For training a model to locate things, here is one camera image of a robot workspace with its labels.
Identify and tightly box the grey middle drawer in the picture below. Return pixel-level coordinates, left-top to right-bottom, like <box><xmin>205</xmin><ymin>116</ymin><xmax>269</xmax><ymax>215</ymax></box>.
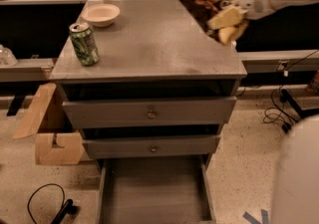
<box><xmin>83</xmin><ymin>135</ymin><xmax>220</xmax><ymax>159</ymax></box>

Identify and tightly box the white paper bowl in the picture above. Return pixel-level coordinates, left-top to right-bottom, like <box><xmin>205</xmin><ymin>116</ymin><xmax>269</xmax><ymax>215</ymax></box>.
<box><xmin>82</xmin><ymin>4</ymin><xmax>120</xmax><ymax>28</ymax></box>

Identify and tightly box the grey top drawer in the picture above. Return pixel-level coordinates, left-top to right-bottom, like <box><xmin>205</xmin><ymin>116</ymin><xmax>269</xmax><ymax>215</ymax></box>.
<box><xmin>63</xmin><ymin>97</ymin><xmax>236</xmax><ymax>129</ymax></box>

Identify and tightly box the black table leg base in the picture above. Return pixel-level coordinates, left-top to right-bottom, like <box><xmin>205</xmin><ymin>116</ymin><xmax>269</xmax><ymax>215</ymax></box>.
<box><xmin>281</xmin><ymin>90</ymin><xmax>319</xmax><ymax>119</ymax></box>

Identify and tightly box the black floor cable left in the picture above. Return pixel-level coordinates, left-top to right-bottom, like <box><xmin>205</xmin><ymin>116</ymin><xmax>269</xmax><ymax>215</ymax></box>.
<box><xmin>26</xmin><ymin>183</ymin><xmax>79</xmax><ymax>224</ymax></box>

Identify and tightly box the clear plastic container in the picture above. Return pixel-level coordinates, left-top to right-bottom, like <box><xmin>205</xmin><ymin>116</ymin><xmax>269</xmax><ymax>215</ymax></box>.
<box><xmin>0</xmin><ymin>45</ymin><xmax>17</xmax><ymax>67</ymax></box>

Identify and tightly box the green soda can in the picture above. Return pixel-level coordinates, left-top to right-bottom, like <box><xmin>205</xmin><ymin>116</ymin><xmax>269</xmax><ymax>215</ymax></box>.
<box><xmin>69</xmin><ymin>23</ymin><xmax>99</xmax><ymax>66</ymax></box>

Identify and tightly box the black floor cable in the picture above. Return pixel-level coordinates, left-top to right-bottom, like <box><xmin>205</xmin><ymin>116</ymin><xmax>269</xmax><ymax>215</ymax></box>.
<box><xmin>26</xmin><ymin>183</ymin><xmax>79</xmax><ymax>224</ymax></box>
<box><xmin>262</xmin><ymin>49</ymin><xmax>319</xmax><ymax>134</ymax></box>

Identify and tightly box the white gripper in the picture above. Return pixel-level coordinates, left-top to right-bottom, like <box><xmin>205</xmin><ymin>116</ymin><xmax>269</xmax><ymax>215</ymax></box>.
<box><xmin>207</xmin><ymin>0</ymin><xmax>275</xmax><ymax>45</ymax></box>

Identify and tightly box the black floor cable right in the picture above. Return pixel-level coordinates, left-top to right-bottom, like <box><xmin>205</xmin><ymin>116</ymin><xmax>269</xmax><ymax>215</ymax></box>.
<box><xmin>262</xmin><ymin>49</ymin><xmax>319</xmax><ymax>134</ymax></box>

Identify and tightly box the grey open bottom drawer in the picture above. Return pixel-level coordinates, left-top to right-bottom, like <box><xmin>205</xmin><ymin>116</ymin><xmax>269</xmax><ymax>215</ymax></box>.
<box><xmin>96</xmin><ymin>155</ymin><xmax>216</xmax><ymax>224</ymax></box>

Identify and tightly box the grey drawer cabinet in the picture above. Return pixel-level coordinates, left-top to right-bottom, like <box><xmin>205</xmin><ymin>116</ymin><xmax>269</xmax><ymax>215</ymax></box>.
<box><xmin>49</xmin><ymin>0</ymin><xmax>248</xmax><ymax>166</ymax></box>

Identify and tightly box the open cardboard box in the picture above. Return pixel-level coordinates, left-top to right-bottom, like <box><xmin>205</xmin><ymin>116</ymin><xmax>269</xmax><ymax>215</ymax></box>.
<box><xmin>13</xmin><ymin>83</ymin><xmax>91</xmax><ymax>165</ymax></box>

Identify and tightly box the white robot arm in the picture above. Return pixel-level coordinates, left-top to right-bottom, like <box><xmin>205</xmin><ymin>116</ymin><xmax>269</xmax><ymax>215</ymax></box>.
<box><xmin>207</xmin><ymin>0</ymin><xmax>319</xmax><ymax>224</ymax></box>

